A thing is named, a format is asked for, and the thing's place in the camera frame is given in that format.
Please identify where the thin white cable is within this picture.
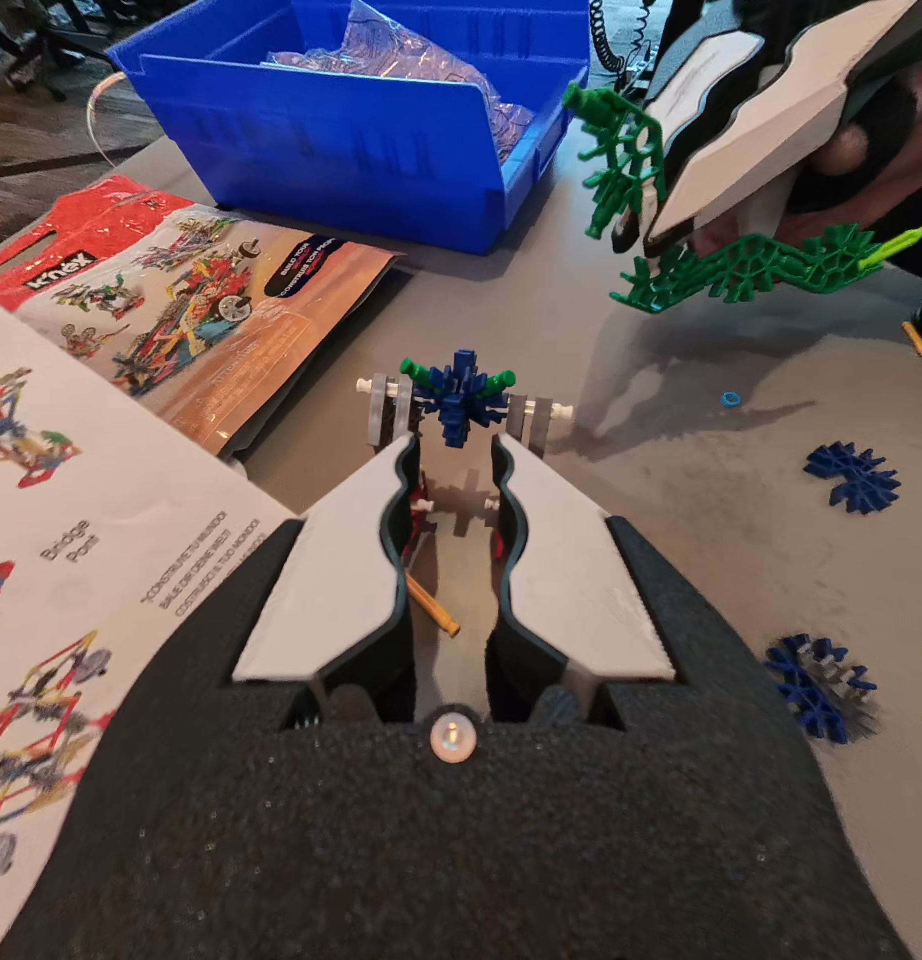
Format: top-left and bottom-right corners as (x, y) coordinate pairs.
(86, 71), (130, 171)

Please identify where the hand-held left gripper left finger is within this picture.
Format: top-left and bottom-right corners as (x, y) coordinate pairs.
(232, 433), (421, 683)

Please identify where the person's right hand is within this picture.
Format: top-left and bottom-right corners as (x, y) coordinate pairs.
(689, 52), (922, 260)

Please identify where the blue snowflake toy connector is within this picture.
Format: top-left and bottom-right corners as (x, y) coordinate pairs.
(803, 442), (903, 516)

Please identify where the orange toy rod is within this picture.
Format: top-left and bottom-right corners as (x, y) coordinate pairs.
(404, 573), (463, 639)

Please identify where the black coiled cable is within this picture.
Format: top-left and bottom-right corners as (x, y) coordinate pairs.
(587, 0), (661, 76)

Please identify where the orange toy set package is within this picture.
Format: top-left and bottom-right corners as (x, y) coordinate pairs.
(0, 176), (407, 459)

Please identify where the colourful toy construction model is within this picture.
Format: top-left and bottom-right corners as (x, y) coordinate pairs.
(356, 348), (575, 565)

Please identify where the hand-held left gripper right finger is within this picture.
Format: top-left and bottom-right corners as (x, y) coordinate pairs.
(493, 433), (677, 684)

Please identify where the clear plastic bag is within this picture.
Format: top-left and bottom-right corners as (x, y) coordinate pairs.
(264, 0), (539, 165)

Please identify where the blue and grey connector pair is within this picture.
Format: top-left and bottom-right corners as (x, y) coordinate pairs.
(764, 633), (882, 744)

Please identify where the green toy connector chain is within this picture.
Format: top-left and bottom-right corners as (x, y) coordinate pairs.
(562, 82), (922, 313)

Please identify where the blue storage bin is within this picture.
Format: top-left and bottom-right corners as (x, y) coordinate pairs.
(107, 0), (592, 257)

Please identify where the printed instruction booklet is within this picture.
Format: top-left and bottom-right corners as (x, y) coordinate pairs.
(0, 292), (298, 960)

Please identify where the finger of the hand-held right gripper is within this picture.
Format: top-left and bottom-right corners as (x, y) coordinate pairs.
(643, 0), (921, 258)
(609, 32), (767, 254)

